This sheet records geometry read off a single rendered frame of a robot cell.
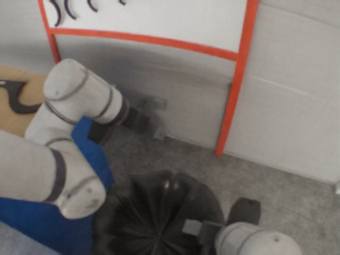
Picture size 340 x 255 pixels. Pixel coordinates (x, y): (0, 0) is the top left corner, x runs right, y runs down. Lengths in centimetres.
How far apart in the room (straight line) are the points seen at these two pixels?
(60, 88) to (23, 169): 17
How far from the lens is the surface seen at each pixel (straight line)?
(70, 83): 40
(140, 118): 53
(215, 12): 116
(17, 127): 84
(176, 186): 91
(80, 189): 34
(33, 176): 30
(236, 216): 43
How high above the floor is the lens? 143
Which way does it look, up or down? 48 degrees down
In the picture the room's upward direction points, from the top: 1 degrees clockwise
